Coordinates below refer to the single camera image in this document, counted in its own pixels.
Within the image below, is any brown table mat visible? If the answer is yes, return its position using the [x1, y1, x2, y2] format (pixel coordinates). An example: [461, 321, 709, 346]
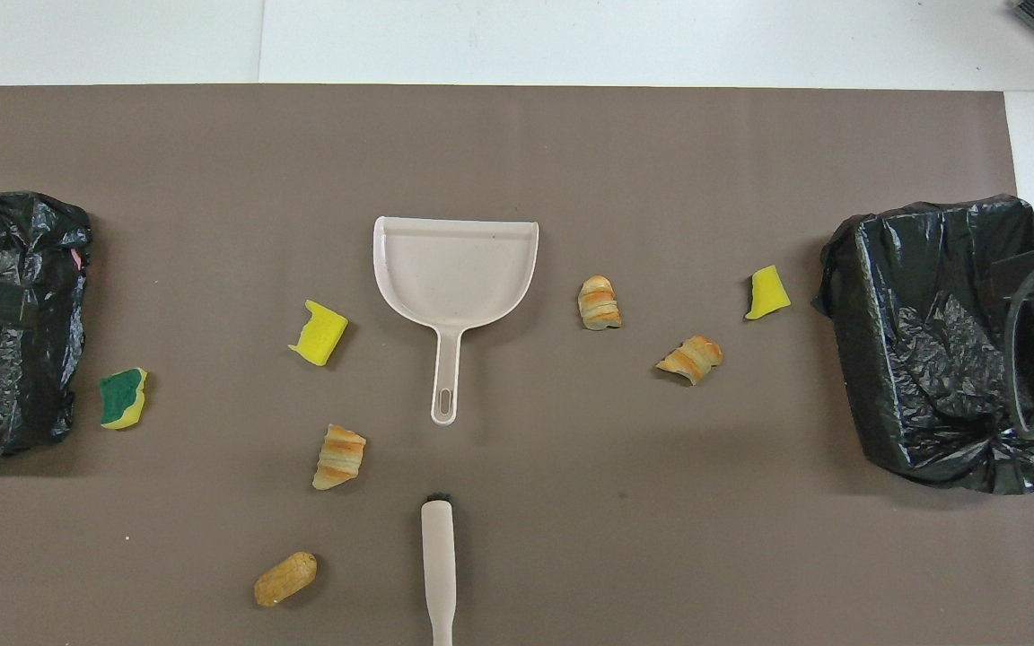
[0, 85, 1034, 646]

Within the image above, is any brown toy bread roll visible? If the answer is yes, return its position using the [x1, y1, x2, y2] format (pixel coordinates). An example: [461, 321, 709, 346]
[253, 551, 319, 608]

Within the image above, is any beige hand brush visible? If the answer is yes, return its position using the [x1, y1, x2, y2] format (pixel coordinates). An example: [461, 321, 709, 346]
[420, 493, 458, 646]

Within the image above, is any green and yellow sponge piece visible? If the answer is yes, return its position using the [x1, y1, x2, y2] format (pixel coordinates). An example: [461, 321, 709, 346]
[99, 368, 149, 431]

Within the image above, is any toy croissant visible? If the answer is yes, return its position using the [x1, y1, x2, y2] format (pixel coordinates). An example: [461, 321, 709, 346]
[655, 336, 724, 387]
[577, 275, 623, 332]
[311, 424, 367, 492]

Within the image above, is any beige plastic dustpan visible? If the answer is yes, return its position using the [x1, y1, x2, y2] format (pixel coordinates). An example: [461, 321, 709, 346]
[372, 216, 540, 426]

